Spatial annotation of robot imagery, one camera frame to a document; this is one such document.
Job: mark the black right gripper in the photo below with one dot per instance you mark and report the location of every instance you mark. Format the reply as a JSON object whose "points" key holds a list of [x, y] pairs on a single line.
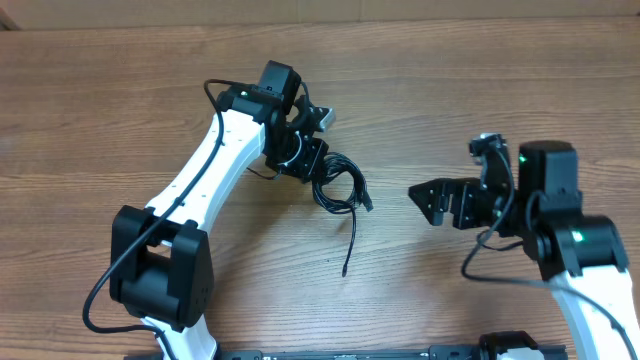
{"points": [[463, 195]]}

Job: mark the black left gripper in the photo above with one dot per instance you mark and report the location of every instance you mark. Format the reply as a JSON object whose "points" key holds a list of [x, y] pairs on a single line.
{"points": [[311, 167]]}

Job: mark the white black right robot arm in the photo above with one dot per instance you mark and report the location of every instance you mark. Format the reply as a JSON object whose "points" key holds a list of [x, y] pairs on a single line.
{"points": [[581, 258]]}

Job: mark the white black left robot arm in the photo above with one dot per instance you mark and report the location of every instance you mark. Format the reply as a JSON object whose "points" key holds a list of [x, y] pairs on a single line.
{"points": [[161, 267]]}

